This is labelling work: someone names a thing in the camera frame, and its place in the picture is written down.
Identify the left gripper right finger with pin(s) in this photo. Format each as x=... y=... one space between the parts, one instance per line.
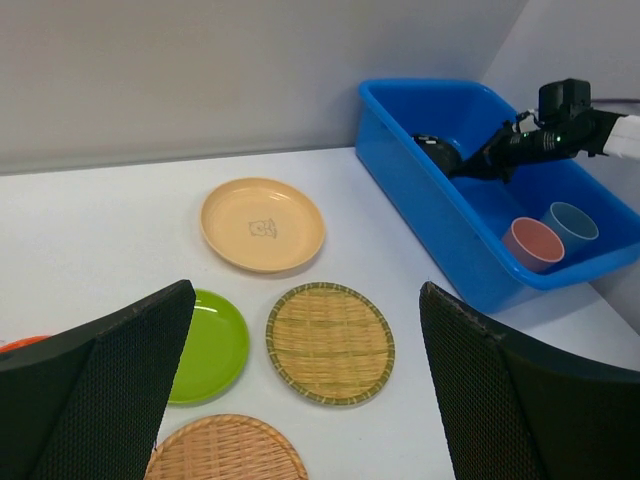
x=514 y=407

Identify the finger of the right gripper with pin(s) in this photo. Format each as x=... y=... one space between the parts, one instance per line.
x=489 y=163

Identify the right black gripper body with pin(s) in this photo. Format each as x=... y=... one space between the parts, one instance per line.
x=511 y=149

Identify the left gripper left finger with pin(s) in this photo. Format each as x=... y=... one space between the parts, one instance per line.
x=87 y=403

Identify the black round bowl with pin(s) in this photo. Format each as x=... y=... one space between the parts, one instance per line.
x=444 y=155

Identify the pink plastic cup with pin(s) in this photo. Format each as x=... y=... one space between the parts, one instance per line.
x=533 y=244

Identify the blue plastic cup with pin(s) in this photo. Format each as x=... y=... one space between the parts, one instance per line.
x=574 y=227

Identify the brown woven bamboo tray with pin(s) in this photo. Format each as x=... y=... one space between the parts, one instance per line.
x=226 y=446

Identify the green-rimmed bamboo tray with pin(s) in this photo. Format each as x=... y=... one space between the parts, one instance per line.
x=330 y=344

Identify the beige plastic plate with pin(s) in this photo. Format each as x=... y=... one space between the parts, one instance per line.
x=262 y=225

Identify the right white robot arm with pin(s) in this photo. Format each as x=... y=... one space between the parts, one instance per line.
x=564 y=125

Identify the blue plastic bin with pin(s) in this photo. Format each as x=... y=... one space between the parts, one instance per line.
x=461 y=222

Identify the orange plastic plate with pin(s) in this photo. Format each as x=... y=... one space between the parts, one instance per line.
x=22 y=343

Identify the green plastic plate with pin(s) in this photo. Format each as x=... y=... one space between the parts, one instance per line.
x=215 y=352

